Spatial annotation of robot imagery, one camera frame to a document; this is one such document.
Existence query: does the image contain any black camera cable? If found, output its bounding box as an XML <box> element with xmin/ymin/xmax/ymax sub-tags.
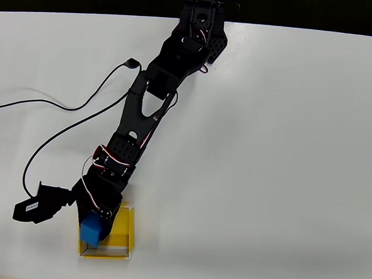
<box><xmin>0</xmin><ymin>49</ymin><xmax>144</xmax><ymax>205</ymax></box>

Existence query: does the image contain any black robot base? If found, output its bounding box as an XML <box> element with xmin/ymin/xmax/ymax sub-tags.
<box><xmin>177</xmin><ymin>0</ymin><xmax>232</xmax><ymax>68</ymax></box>

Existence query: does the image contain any blue block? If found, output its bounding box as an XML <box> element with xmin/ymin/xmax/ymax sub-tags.
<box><xmin>78</xmin><ymin>211</ymin><xmax>105</xmax><ymax>248</ymax></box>

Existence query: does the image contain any red white servo wire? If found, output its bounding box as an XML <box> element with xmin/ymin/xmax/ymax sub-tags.
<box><xmin>79</xmin><ymin>143</ymin><xmax>132</xmax><ymax>213</ymax></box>

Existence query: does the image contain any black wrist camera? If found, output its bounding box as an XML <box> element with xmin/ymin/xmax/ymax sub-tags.
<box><xmin>11</xmin><ymin>181</ymin><xmax>77</xmax><ymax>228</ymax></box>

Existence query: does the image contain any yellow open box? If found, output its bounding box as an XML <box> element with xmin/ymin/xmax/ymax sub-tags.
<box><xmin>76</xmin><ymin>198</ymin><xmax>138</xmax><ymax>262</ymax></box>

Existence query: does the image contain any black power cable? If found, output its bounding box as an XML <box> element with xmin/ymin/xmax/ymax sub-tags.
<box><xmin>206</xmin><ymin>0</ymin><xmax>242</xmax><ymax>11</ymax></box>

